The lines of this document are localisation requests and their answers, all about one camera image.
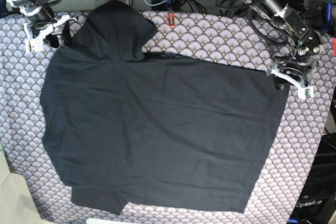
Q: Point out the blue right edge clamp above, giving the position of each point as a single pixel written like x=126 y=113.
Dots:
x=327 y=23

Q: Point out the patterned fan-print tablecloth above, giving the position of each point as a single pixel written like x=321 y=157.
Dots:
x=229 y=41

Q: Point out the beige bin corner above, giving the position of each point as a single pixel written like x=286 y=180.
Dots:
x=17 y=205

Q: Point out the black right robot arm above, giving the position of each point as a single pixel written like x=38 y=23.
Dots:
x=25 y=6

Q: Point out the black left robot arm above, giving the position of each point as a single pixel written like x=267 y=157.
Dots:
x=300 y=35

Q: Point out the orange and blue table clamp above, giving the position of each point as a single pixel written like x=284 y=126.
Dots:
x=170 y=14

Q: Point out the black OpenArm box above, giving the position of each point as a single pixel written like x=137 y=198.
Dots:
x=316 y=203

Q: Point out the black T-shirt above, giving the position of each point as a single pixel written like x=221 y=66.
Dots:
x=153 y=129

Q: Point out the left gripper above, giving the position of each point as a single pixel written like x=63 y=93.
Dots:
x=296 y=69

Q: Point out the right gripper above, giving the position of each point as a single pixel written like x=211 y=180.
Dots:
x=44 y=27

